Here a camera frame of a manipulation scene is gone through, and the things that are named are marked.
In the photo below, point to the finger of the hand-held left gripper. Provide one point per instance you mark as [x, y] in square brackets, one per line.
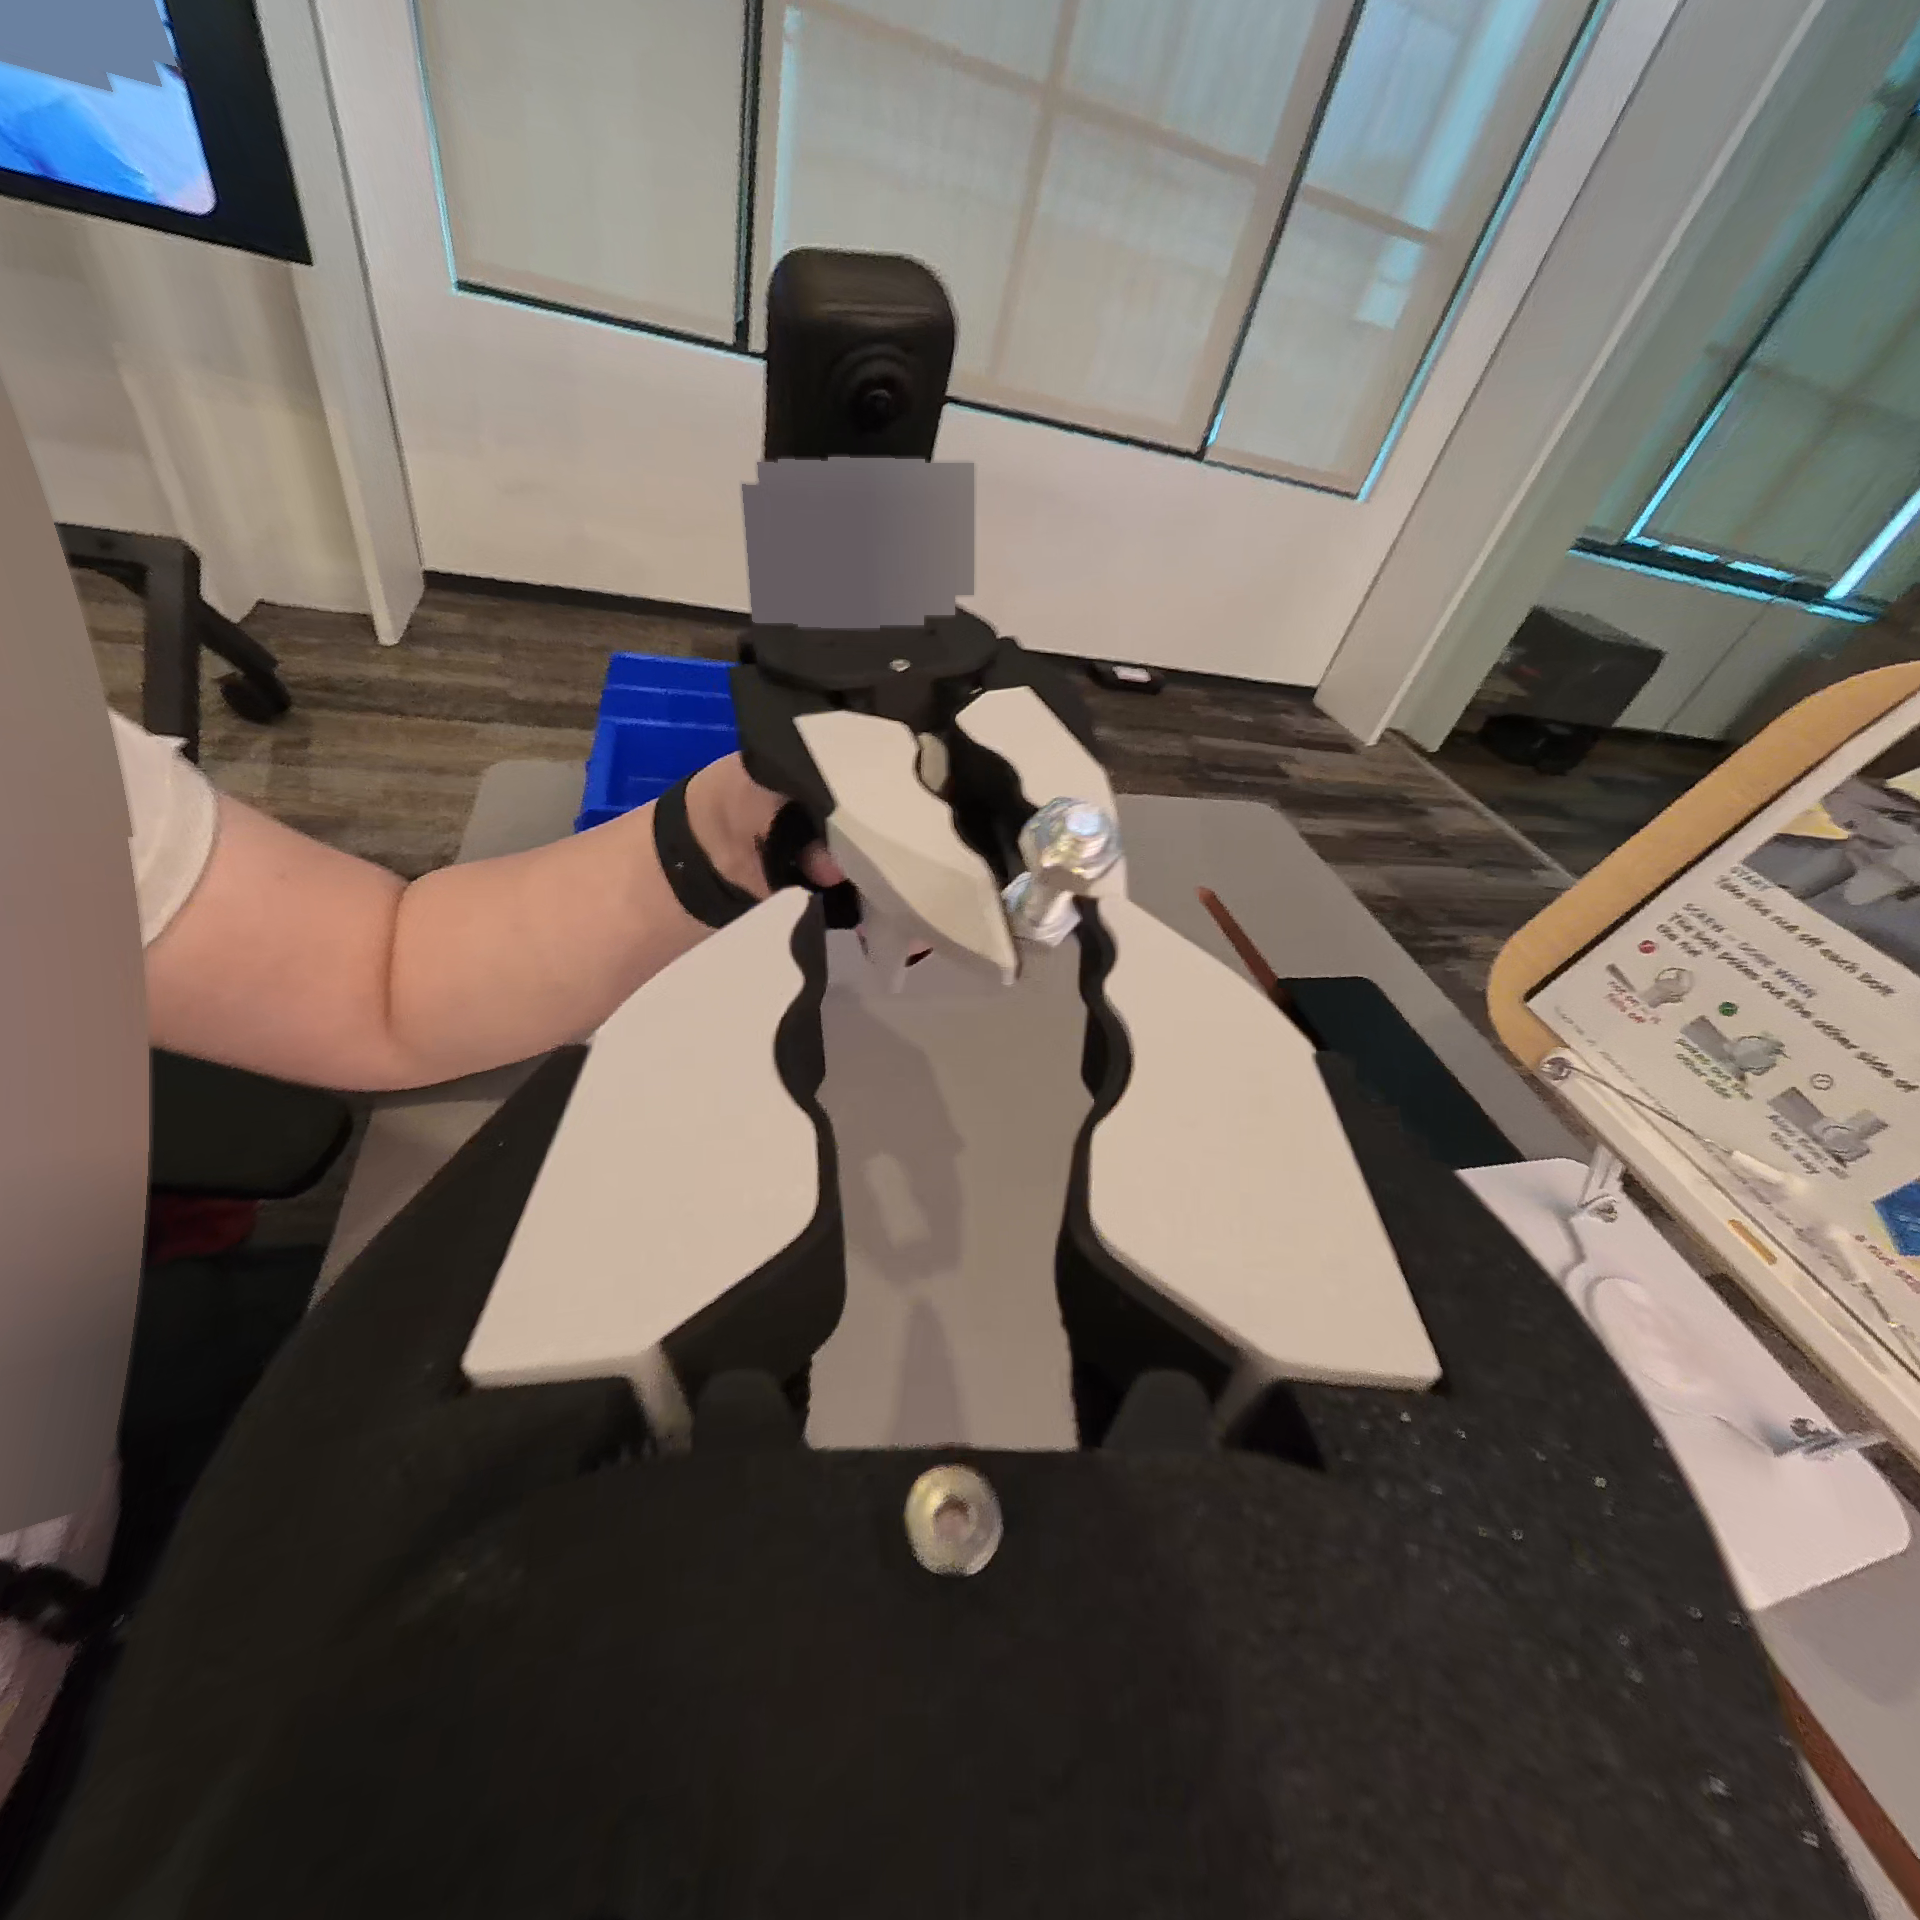
[1036, 757]
[902, 843]

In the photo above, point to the black screen stand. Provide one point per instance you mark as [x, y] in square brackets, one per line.
[182, 615]

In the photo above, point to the dark storage box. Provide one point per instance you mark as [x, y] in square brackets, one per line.
[1575, 685]

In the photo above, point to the person's left forearm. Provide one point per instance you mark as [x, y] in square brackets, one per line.
[392, 961]

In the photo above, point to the white board stand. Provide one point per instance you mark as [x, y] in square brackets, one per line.
[1741, 1411]

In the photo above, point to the instruction poster board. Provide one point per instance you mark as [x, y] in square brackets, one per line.
[1772, 1052]

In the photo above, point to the blue plastic bin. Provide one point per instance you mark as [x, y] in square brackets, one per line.
[655, 737]

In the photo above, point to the black floor box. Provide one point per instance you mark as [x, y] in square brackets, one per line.
[1131, 682]

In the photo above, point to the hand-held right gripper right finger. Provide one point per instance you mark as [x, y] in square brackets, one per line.
[1260, 1201]

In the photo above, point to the large window with blinds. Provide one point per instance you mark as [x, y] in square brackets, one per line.
[1020, 181]

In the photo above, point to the person's left hand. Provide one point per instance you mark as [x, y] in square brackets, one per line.
[746, 836]

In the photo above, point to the black wristwatch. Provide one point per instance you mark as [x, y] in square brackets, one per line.
[692, 855]

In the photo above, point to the wall screen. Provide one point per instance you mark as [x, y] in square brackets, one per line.
[211, 122]

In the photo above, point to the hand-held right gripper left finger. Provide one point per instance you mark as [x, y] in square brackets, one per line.
[645, 1201]

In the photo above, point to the silver hex bolt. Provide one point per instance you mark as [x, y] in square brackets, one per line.
[1067, 855]

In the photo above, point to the glass partition window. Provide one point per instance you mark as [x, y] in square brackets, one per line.
[1803, 391]

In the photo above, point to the black phone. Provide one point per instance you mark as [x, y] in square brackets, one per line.
[1395, 1066]

